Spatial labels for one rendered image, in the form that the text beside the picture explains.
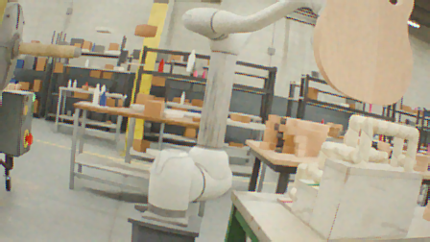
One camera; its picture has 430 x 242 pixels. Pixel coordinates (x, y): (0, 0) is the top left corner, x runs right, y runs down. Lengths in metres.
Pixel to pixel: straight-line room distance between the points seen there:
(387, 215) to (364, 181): 0.14
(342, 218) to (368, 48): 0.47
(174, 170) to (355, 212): 0.95
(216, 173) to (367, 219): 1.03
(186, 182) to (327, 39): 0.88
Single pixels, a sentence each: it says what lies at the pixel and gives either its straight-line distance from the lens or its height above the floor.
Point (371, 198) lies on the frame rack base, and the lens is 1.04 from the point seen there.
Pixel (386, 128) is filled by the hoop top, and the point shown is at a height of 1.20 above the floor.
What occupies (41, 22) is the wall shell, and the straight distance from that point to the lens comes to 12.78.
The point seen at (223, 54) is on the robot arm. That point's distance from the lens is 1.96.
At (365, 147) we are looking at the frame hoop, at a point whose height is 1.15.
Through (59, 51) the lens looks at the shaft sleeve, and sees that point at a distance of 1.11.
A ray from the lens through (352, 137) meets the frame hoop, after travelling 1.09.
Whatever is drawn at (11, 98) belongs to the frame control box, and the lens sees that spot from 1.37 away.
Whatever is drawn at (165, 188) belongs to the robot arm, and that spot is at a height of 0.84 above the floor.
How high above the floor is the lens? 1.20
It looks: 3 degrees down
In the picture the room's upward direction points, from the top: 9 degrees clockwise
